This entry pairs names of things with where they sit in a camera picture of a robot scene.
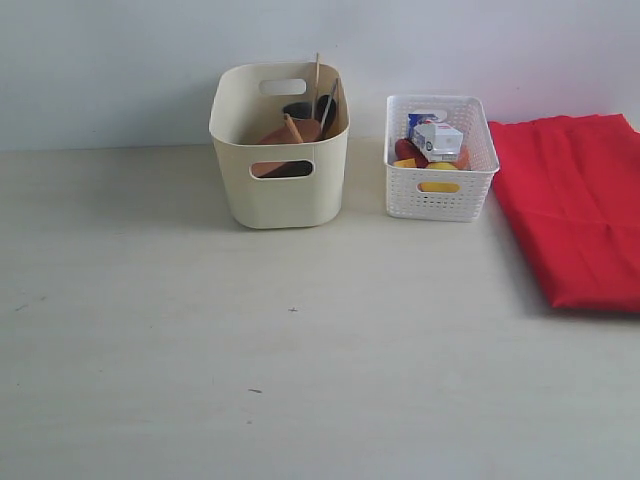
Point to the stainless steel cup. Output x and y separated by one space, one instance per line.
299 110

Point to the cream plastic bin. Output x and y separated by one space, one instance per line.
246 107

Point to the steel table knife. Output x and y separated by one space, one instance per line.
324 122

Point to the brown egg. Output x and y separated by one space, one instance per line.
463 162

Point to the wooden chopstick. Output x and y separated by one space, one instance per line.
292 128
316 87

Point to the red scalloped table cloth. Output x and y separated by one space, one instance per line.
569 188

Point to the dark wooden spoon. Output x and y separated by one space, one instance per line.
321 106

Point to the brown wooden plate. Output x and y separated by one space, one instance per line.
310 131

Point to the white perforated plastic basket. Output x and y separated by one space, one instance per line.
403 199

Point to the yellow lemon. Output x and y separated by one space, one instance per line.
438 181

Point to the red sausage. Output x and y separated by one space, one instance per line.
404 149

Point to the blue white milk carton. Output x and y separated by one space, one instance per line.
437 140

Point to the yellow cheese wedge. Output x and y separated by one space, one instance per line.
405 163

